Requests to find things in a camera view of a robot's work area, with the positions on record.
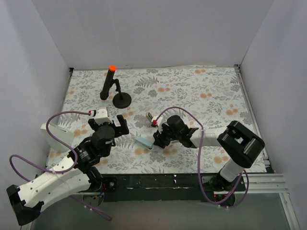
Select black microphone orange tip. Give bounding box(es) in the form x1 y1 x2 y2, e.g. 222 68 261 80
100 65 116 100

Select beige green stapler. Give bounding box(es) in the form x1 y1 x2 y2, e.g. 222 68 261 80
145 112 155 123

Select purple cable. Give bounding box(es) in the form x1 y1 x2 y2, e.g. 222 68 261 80
151 106 250 209
9 110 113 221

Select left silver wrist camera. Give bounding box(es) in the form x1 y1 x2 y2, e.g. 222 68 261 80
94 106 112 125

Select black microphone desk stand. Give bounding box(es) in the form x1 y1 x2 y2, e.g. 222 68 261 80
112 79 132 109

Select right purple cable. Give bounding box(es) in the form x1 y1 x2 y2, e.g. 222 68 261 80
151 106 250 209

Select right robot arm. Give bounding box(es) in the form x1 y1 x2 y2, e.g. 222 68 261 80
152 115 265 191

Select white angled bracket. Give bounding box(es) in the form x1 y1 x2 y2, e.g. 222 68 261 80
40 123 74 152

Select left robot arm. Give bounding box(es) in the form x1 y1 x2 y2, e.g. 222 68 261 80
6 115 129 226

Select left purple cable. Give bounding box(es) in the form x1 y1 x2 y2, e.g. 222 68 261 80
9 110 113 221

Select black base frame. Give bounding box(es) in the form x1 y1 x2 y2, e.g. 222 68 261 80
81 167 248 208

